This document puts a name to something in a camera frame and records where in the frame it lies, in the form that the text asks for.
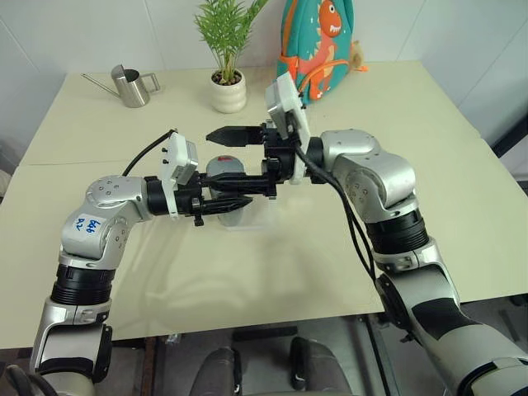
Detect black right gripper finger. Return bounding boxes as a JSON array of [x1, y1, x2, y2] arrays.
[[230, 176, 269, 196], [205, 125, 265, 149]]

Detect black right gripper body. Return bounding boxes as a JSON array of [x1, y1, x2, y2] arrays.
[[261, 120, 299, 198]]

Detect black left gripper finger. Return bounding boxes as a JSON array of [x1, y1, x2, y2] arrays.
[[200, 196, 254, 215], [200, 174, 249, 193]]

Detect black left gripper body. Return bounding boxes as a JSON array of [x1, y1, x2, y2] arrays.
[[175, 172, 207, 228]]

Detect clear plastic jar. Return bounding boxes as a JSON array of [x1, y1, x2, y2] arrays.
[[208, 175, 257, 229]]

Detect grey jar lid red mark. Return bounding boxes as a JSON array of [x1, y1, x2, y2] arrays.
[[205, 155, 248, 179]]

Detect white ribbed plant pot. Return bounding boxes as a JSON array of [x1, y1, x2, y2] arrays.
[[206, 68, 248, 115]]

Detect green fern plant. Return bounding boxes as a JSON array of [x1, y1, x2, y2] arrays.
[[193, 0, 270, 86]]

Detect teal dinosaur backpack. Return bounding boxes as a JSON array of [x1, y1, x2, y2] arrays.
[[275, 0, 362, 102]]

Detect stainless steel watering can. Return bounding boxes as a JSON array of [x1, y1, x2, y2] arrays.
[[80, 64, 163, 110]]

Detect brown plush backpack charm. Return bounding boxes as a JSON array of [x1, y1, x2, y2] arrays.
[[349, 40, 370, 75]]

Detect dark rounded shape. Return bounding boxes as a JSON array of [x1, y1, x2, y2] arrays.
[[192, 347, 243, 396], [287, 336, 352, 396]]

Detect dark furniture edge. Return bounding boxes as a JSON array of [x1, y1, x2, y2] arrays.
[[489, 122, 528, 182]]

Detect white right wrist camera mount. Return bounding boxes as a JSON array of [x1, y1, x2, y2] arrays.
[[263, 73, 314, 186]]

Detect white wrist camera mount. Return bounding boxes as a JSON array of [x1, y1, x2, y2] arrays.
[[158, 130, 200, 219], [263, 73, 314, 186]]

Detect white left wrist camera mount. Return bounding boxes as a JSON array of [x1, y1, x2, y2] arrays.
[[158, 130, 200, 219]]

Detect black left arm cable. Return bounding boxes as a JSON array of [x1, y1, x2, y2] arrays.
[[122, 130, 177, 177]]

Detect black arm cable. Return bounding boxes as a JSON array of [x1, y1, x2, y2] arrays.
[[293, 139, 379, 288], [122, 130, 177, 177]]

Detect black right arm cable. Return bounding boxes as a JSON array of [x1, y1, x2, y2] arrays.
[[293, 139, 379, 288]]

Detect black table frame bar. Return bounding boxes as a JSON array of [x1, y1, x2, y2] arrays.
[[232, 325, 299, 342]]

